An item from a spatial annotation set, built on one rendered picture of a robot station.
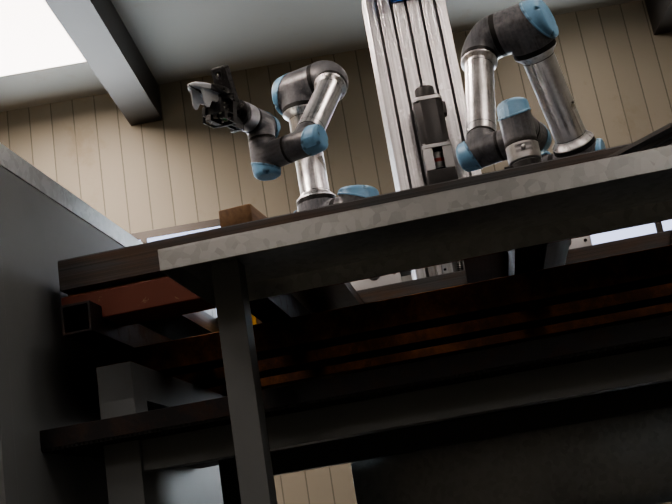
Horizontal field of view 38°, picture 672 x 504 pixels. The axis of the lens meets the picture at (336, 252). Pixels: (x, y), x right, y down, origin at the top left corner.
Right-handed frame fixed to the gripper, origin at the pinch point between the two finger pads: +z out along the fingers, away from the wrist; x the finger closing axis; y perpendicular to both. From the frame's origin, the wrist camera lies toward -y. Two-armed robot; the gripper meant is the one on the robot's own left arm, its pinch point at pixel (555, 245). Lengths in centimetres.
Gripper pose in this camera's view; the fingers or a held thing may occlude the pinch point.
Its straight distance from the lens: 222.7
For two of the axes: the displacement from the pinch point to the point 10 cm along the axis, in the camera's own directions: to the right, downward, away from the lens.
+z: 1.7, 9.5, -2.6
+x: -1.6, -2.4, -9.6
